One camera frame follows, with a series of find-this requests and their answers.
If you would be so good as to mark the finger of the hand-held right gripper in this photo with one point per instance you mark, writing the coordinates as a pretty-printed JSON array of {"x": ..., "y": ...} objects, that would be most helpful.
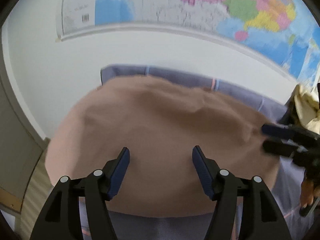
[
  {"x": 277, "y": 148},
  {"x": 275, "y": 130}
]

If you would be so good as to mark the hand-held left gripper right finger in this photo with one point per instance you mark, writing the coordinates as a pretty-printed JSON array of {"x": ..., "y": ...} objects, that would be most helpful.
[{"x": 203, "y": 172}]

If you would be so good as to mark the grey door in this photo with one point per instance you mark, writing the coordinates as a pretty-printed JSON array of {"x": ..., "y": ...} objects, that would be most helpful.
[{"x": 15, "y": 142}]

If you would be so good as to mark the purple plaid bed sheet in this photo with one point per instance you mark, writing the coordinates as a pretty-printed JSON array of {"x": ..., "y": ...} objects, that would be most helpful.
[{"x": 175, "y": 76}]

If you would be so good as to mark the cream cloth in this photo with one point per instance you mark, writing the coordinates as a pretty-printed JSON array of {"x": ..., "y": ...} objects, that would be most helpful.
[{"x": 306, "y": 105}]

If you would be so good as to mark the colourful wall map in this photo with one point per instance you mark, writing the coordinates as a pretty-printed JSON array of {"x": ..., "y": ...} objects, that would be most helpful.
[{"x": 175, "y": 5}]

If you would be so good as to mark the pink garment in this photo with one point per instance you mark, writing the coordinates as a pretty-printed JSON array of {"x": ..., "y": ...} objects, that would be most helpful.
[{"x": 160, "y": 120}]

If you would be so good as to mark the person's right hand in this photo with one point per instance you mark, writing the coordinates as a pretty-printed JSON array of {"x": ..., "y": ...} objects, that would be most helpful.
[{"x": 308, "y": 192}]

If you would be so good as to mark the dark cloth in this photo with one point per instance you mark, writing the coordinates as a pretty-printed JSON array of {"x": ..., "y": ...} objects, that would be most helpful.
[{"x": 290, "y": 115}]

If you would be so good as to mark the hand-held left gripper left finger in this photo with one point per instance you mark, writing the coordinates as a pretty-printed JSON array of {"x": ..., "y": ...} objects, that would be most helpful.
[{"x": 118, "y": 172}]

